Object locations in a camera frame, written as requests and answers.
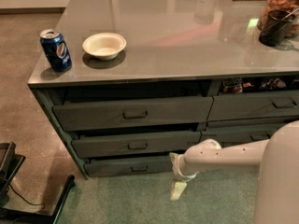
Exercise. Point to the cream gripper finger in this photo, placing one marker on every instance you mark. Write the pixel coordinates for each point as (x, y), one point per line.
(177, 189)

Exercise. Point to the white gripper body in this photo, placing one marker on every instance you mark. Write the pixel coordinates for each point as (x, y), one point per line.
(181, 169)

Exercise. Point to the drawer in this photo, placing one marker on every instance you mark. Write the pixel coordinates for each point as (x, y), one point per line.
(132, 113)
(236, 135)
(137, 143)
(255, 105)
(128, 166)

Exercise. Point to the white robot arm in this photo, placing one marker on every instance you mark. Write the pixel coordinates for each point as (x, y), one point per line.
(276, 158)

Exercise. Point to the grey drawer cabinet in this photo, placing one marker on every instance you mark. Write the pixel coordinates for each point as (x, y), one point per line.
(175, 48)

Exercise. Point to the snack bags in shelf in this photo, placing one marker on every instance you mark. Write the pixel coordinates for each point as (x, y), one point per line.
(253, 84)

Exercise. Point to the white bowl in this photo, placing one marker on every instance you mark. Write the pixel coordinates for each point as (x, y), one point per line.
(104, 46)

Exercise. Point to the blue Pepsi can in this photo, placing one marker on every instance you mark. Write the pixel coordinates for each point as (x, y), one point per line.
(56, 50)

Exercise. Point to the black cup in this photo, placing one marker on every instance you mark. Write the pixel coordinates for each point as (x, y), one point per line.
(277, 25)

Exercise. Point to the glass snack jar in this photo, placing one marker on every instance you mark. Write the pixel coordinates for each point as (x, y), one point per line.
(286, 5)

